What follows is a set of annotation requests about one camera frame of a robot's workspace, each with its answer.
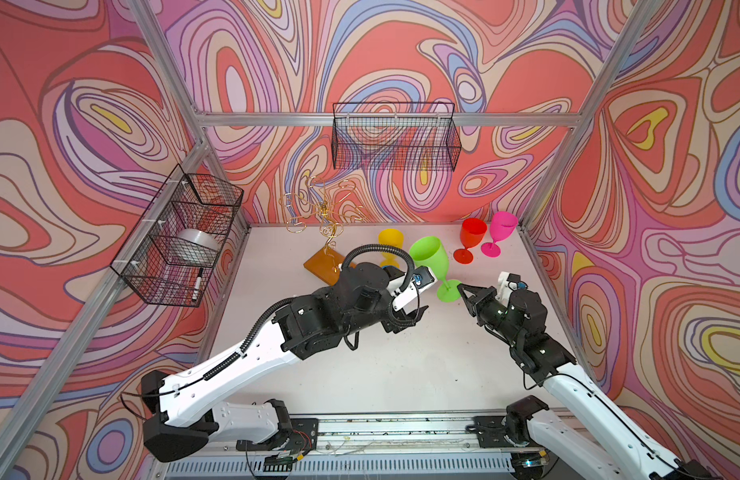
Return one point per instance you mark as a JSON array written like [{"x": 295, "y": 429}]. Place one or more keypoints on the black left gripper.
[{"x": 400, "y": 321}]

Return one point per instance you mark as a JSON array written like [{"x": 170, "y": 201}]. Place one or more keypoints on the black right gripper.
[{"x": 476, "y": 302}]

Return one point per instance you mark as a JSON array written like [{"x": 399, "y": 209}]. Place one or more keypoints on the green plastic wine glass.
[{"x": 429, "y": 251}]

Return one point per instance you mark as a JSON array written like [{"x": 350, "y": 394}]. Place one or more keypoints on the red plastic wine glass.
[{"x": 472, "y": 233}]

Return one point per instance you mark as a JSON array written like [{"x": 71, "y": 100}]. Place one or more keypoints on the pink plastic wine glass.
[{"x": 502, "y": 225}]

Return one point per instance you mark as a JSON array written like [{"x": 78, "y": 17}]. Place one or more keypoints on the yellow plastic wine glass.
[{"x": 394, "y": 238}]

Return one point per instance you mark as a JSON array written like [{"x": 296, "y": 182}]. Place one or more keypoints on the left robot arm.
[{"x": 377, "y": 284}]

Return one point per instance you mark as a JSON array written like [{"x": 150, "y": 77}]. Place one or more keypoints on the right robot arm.
[{"x": 616, "y": 446}]

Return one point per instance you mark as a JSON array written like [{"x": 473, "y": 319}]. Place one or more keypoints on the wooden rack base board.
[{"x": 326, "y": 265}]

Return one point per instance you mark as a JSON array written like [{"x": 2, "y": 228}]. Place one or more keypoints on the black marker pen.
[{"x": 197, "y": 287}]

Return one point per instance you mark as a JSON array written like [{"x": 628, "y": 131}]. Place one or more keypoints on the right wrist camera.
[{"x": 509, "y": 282}]

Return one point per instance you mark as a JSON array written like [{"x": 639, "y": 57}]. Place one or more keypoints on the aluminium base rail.
[{"x": 425, "y": 445}]

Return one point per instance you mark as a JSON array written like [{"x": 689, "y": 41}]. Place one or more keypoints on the gold wire glass rack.
[{"x": 311, "y": 200}]

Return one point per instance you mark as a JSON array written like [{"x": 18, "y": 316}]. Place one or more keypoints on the black wire basket back wall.
[{"x": 396, "y": 136}]

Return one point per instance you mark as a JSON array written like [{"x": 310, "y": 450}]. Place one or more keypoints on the black wire basket wall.
[
  {"x": 396, "y": 136},
  {"x": 149, "y": 265}
]

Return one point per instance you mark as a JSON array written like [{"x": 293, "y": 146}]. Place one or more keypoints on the black wire basket left wall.
[{"x": 149, "y": 265}]

